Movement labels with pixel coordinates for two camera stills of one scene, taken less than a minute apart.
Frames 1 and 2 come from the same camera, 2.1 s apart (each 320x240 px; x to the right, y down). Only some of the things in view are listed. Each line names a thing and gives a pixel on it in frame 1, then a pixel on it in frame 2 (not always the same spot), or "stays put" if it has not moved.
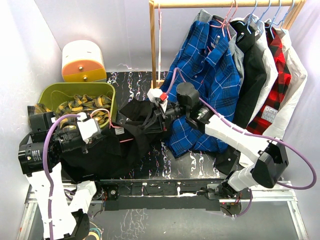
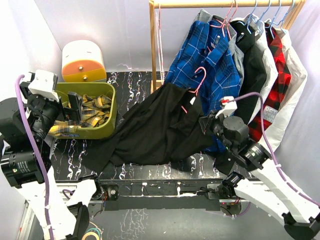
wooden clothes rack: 153,5 stays put
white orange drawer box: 82,61 stays put
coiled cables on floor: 96,231 stays put
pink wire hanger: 110,123 -> 196,90
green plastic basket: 53,93 stays put
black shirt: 120,150 -> 165,127
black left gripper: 84,146 -> 66,113
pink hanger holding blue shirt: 226,22 stays put
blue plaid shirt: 205,55 stays put
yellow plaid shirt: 96,106 stays put
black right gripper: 162,116 -> 206,122
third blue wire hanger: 282,21 stays put
